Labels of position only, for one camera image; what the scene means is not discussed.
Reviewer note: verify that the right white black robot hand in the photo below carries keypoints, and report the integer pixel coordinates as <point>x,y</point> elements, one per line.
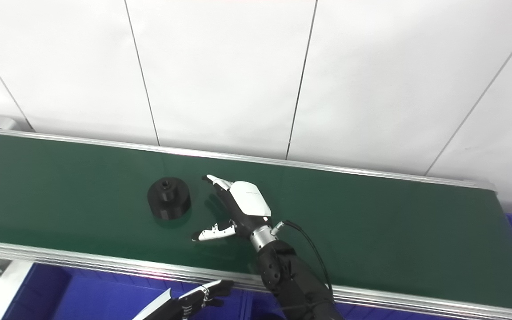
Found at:
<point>247,204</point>

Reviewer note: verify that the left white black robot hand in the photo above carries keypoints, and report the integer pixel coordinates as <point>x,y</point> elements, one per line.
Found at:
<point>194,302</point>

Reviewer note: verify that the black round stepped part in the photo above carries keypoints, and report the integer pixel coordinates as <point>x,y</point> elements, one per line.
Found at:
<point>169,200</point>

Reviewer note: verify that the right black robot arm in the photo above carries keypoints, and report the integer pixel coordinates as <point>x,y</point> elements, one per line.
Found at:
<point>291,280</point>

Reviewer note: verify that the green conveyor belt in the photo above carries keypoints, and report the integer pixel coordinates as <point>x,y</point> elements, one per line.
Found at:
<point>82,260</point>
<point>371,231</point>

